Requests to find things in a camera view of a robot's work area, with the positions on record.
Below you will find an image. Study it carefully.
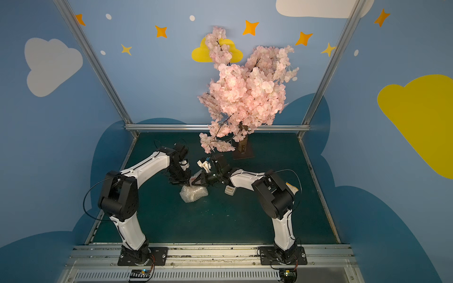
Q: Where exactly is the aluminium frame post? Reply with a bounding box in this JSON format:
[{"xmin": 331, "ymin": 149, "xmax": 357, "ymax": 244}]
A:
[
  {"xmin": 297, "ymin": 0, "xmax": 374, "ymax": 142},
  {"xmin": 53, "ymin": 0, "xmax": 133, "ymax": 125}
]

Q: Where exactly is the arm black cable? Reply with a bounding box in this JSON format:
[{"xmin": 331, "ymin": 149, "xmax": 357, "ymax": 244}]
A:
[
  {"xmin": 272, "ymin": 168, "xmax": 303, "ymax": 213},
  {"xmin": 83, "ymin": 176, "xmax": 114, "ymax": 223}
]

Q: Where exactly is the right controller board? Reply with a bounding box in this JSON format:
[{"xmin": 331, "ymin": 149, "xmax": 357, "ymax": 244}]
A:
[{"xmin": 278, "ymin": 269, "xmax": 297, "ymax": 283}]

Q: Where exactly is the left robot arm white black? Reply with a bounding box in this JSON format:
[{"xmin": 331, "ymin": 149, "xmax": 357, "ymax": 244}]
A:
[{"xmin": 98, "ymin": 143, "xmax": 191, "ymax": 256}]

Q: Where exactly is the pink cherry blossom tree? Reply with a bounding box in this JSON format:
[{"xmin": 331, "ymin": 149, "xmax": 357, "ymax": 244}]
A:
[{"xmin": 198, "ymin": 27, "xmax": 298, "ymax": 154}]

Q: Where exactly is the controller board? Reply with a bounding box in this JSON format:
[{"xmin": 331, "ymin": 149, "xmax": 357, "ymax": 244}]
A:
[
  {"xmin": 278, "ymin": 269, "xmax": 297, "ymax": 283},
  {"xmin": 128, "ymin": 269, "xmax": 152, "ymax": 283}
]

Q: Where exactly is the white tape dispenser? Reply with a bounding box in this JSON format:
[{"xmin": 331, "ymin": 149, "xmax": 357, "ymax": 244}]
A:
[{"xmin": 224, "ymin": 186, "xmax": 237, "ymax": 196}]

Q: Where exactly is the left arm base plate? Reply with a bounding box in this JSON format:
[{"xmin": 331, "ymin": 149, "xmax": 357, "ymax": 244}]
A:
[{"xmin": 117, "ymin": 246, "xmax": 168, "ymax": 266}]

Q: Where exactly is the clear bubble wrap sheet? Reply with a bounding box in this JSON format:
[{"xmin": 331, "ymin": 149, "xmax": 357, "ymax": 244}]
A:
[{"xmin": 179, "ymin": 172, "xmax": 209, "ymax": 203}]

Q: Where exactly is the aluminium frame left post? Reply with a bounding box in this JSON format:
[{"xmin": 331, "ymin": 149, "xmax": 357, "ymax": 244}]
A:
[{"xmin": 53, "ymin": 0, "xmax": 133, "ymax": 125}]

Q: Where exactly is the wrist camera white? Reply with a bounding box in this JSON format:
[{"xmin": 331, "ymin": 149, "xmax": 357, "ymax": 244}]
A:
[
  {"xmin": 179, "ymin": 160, "xmax": 190, "ymax": 171},
  {"xmin": 197, "ymin": 159, "xmax": 211, "ymax": 173}
]

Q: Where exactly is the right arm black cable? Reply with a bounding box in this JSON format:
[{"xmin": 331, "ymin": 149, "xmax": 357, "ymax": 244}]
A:
[{"xmin": 272, "ymin": 168, "xmax": 303, "ymax": 213}]

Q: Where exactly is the aluminium frame back rail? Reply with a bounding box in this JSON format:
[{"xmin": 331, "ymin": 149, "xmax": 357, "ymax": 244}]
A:
[{"xmin": 124, "ymin": 123, "xmax": 311, "ymax": 133}]

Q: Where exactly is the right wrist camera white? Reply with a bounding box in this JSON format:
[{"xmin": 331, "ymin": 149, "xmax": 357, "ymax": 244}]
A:
[{"xmin": 197, "ymin": 159, "xmax": 211, "ymax": 173}]

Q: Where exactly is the aluminium frame right post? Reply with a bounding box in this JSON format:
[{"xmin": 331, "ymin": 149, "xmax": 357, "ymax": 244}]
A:
[{"xmin": 297, "ymin": 0, "xmax": 374, "ymax": 142}]

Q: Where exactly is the left controller board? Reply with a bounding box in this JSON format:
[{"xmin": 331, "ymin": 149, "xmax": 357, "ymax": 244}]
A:
[{"xmin": 128, "ymin": 269, "xmax": 152, "ymax": 283}]

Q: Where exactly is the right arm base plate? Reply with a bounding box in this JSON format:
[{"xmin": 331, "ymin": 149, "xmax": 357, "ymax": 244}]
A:
[{"xmin": 257, "ymin": 245, "xmax": 307, "ymax": 266}]

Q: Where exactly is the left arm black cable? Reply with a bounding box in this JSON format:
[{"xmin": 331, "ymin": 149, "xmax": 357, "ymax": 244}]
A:
[{"xmin": 83, "ymin": 176, "xmax": 114, "ymax": 223}]

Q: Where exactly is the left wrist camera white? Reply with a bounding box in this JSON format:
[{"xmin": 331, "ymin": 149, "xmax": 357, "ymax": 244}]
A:
[{"xmin": 179, "ymin": 160, "xmax": 190, "ymax": 171}]

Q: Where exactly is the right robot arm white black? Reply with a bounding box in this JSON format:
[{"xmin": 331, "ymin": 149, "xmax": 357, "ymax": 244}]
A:
[{"xmin": 190, "ymin": 153, "xmax": 298, "ymax": 253}]

